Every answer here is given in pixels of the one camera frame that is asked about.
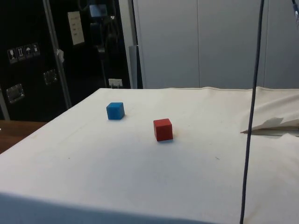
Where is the blue cube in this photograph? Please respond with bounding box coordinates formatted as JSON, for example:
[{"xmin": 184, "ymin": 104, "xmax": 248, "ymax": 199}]
[{"xmin": 106, "ymin": 102, "xmax": 126, "ymax": 120}]

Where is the red cube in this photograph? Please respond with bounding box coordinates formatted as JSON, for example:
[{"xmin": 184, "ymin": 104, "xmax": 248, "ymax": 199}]
[{"xmin": 153, "ymin": 118, "xmax": 174, "ymax": 142}]

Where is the pale locker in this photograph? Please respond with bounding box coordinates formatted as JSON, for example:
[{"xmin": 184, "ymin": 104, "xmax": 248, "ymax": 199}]
[
  {"xmin": 197, "ymin": 0, "xmax": 265, "ymax": 89},
  {"xmin": 132, "ymin": 0, "xmax": 199, "ymax": 90},
  {"xmin": 263, "ymin": 0, "xmax": 299, "ymax": 89}
]

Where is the black cabinet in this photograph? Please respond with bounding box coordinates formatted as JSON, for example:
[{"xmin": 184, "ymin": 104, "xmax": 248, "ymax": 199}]
[{"xmin": 0, "ymin": 0, "xmax": 132, "ymax": 122}]

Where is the black cable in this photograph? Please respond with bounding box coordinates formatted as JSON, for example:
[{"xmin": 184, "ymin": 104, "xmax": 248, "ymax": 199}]
[{"xmin": 239, "ymin": 0, "xmax": 265, "ymax": 224}]

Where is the grey cable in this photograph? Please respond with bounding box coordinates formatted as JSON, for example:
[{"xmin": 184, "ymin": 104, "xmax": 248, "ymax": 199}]
[{"xmin": 290, "ymin": 0, "xmax": 299, "ymax": 29}]

